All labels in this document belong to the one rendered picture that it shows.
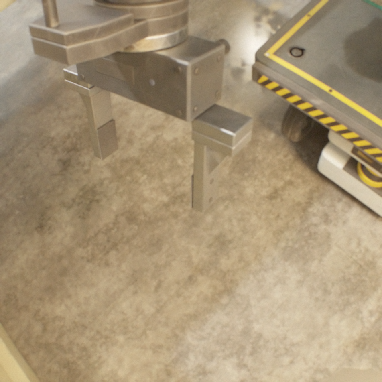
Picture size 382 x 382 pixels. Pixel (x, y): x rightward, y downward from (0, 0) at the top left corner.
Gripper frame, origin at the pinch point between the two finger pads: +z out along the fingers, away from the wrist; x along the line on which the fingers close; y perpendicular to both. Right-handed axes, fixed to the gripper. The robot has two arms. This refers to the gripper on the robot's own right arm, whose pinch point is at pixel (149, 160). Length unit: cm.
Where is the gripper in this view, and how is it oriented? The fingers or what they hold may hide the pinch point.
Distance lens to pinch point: 38.7
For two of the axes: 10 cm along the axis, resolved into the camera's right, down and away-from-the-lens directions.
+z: -0.2, 7.4, 6.7
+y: 5.8, -5.4, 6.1
